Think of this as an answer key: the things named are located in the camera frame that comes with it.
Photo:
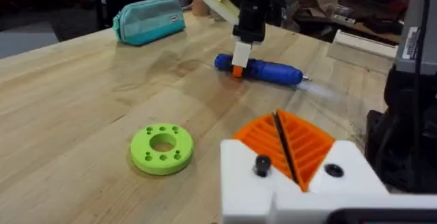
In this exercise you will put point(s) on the white orange left gripper right finger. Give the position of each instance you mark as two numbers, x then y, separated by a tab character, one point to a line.
345	179

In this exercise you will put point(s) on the teal zip bag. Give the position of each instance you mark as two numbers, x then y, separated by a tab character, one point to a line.
148	20

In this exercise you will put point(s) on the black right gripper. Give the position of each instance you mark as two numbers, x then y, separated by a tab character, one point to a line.
252	12

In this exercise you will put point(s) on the heap of cardboard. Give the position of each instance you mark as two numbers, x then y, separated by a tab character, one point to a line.
345	9

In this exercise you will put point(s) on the white orange left gripper left finger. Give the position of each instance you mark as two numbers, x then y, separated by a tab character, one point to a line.
242	183

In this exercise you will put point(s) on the green disc with holes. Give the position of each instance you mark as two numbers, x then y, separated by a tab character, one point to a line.
162	148

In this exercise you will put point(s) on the pale flat wrist plate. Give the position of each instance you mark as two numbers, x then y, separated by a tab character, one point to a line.
218	0

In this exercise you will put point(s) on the brown tape roll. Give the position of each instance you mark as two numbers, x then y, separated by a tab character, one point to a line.
200	7

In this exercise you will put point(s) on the white flat box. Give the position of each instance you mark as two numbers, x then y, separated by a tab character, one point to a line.
363	44

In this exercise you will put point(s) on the blue electric screwdriver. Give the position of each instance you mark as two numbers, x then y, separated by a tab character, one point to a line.
269	71

